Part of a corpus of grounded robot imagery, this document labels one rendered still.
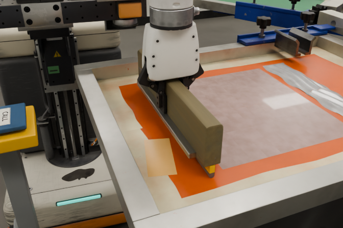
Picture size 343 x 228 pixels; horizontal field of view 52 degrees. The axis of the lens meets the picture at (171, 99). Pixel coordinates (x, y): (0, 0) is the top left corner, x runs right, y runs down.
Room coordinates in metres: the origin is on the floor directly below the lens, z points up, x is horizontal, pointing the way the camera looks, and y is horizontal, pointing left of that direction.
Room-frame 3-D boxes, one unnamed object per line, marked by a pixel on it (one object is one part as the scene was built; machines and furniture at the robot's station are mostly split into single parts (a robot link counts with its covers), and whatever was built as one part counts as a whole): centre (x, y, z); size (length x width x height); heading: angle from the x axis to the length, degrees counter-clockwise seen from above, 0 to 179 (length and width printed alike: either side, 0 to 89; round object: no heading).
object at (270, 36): (1.04, -0.35, 0.98); 0.30 x 0.05 x 0.07; 111
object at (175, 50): (0.60, 0.00, 1.12); 0.10 x 0.08 x 0.11; 111
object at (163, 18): (0.61, -0.01, 1.18); 0.09 x 0.07 x 0.03; 111
